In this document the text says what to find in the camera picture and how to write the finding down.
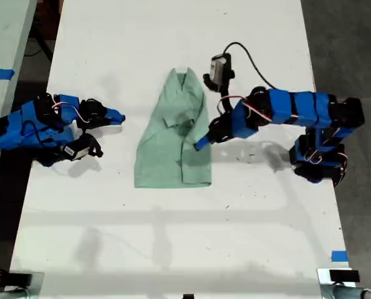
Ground pale green T-shirt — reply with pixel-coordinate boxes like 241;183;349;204
133;67;213;189

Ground pale side table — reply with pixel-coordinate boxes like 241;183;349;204
0;0;39;203

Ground short blue tape piece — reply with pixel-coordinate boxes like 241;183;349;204
330;250;349;263

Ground small black box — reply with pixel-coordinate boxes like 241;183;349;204
329;269;360;284
8;272;33;286

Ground red white servo wire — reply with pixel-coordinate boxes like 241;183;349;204
51;100;91;124
241;98;274;123

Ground black camera stalk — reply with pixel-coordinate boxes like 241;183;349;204
79;133;105;158
218;87;234;112

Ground black camera box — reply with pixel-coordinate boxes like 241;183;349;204
203;53;236;93
61;142;92;161

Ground black camera cable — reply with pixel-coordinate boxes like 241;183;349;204
19;120;65;148
223;41;277;90

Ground black floor cable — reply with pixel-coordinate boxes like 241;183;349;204
24;26;55;63

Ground shiny metal bracket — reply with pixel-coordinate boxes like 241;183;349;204
316;267;371;299
0;270;46;299

